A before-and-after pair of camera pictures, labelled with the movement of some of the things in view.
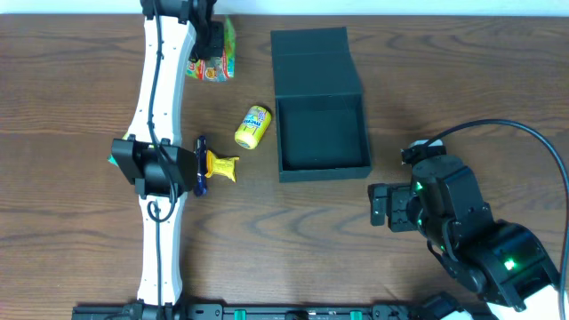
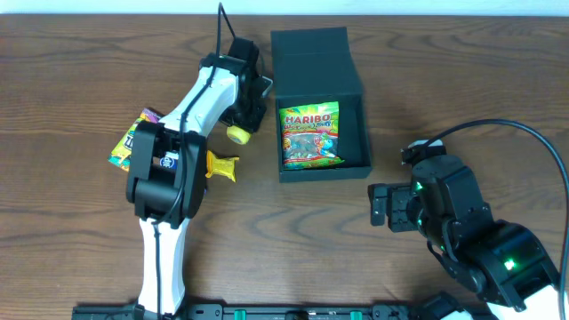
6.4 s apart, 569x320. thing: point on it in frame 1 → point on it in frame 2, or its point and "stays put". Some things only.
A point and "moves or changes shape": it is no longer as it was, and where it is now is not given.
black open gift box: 319,103 stays put
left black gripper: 208,37 → 248,114
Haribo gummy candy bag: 219,68 moves or changes shape
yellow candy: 224,165 stays put
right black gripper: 397,207 stays put
